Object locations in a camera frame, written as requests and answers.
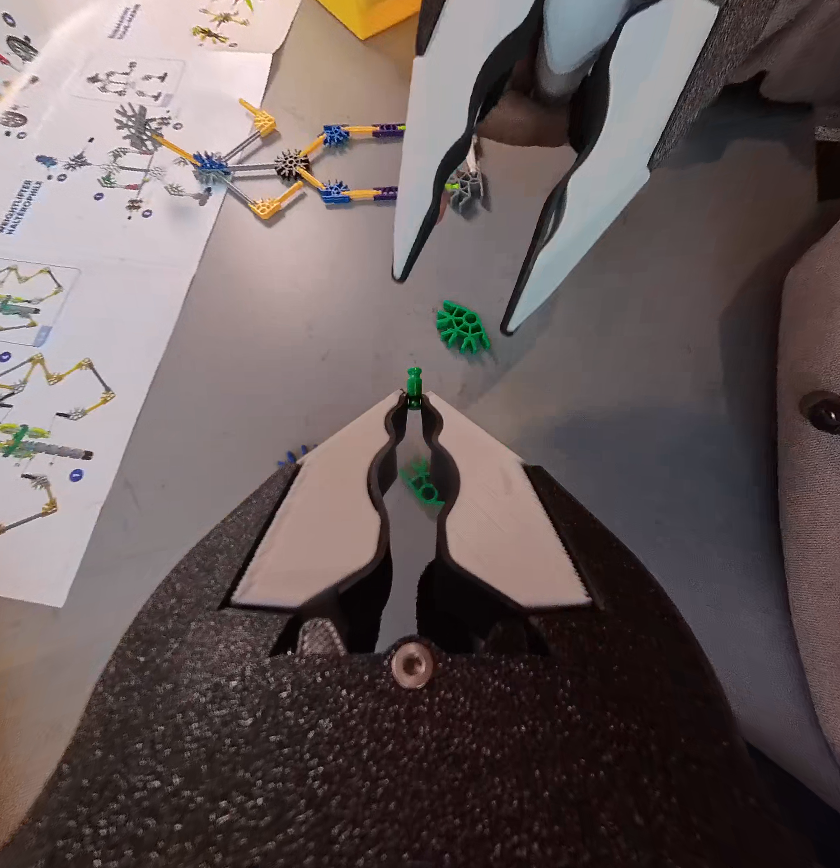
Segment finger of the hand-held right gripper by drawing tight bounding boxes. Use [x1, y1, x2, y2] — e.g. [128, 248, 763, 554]
[391, 0, 546, 283]
[500, 0, 722, 336]

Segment person's right hand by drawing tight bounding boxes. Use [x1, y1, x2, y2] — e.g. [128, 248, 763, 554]
[484, 57, 583, 148]

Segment green fan connector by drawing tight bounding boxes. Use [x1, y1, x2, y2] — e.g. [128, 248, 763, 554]
[399, 458, 446, 508]
[435, 300, 492, 355]

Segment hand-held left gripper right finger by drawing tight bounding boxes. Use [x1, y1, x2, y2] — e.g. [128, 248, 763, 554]
[417, 392, 592, 653]

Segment yellow plastic bin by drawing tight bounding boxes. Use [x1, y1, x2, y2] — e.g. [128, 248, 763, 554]
[316, 0, 422, 40]

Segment person's right forearm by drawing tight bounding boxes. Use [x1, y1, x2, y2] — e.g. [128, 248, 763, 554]
[725, 0, 840, 106]

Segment black drawstring with toggle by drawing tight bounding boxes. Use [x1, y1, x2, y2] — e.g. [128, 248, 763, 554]
[799, 392, 840, 436]

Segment white toy instruction sheet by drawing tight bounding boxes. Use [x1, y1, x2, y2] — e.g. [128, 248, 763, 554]
[0, 0, 302, 608]

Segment person's torso in beige sweater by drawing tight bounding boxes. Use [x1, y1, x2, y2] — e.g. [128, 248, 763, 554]
[775, 203, 840, 808]

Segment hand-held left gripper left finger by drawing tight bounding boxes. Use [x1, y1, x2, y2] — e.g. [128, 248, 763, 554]
[229, 391, 415, 653]

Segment multicolour rod and connector assembly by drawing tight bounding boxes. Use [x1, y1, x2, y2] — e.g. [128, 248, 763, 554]
[192, 112, 407, 221]

